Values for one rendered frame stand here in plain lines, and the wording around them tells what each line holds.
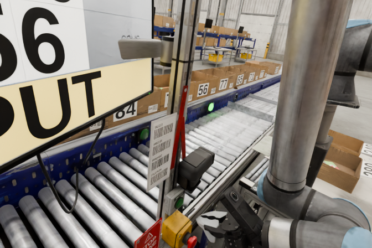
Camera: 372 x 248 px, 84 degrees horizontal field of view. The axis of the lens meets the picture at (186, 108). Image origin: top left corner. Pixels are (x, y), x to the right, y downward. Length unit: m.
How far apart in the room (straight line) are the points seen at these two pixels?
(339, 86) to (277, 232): 0.58
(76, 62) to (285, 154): 0.44
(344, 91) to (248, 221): 0.61
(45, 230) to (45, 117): 0.63
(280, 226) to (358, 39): 0.65
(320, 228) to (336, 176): 0.91
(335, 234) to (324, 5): 0.38
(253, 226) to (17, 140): 0.47
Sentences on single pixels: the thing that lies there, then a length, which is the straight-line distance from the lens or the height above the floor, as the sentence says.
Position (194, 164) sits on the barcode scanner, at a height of 1.08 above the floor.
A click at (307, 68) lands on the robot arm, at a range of 0.41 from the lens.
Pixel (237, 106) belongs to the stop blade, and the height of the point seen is 0.78.
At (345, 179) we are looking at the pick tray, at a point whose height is 0.81.
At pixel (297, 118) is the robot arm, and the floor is 1.31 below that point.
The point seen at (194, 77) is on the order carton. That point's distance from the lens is 2.14.
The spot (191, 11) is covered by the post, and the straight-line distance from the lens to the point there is 0.48.
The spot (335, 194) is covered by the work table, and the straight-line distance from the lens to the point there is 1.37.
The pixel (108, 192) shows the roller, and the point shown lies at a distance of 1.02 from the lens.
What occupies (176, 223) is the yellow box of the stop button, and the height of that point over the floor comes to 0.88.
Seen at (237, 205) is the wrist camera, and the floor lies 1.07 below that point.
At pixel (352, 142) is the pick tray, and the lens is 1.97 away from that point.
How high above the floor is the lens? 1.44
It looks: 21 degrees down
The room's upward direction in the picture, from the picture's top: 8 degrees clockwise
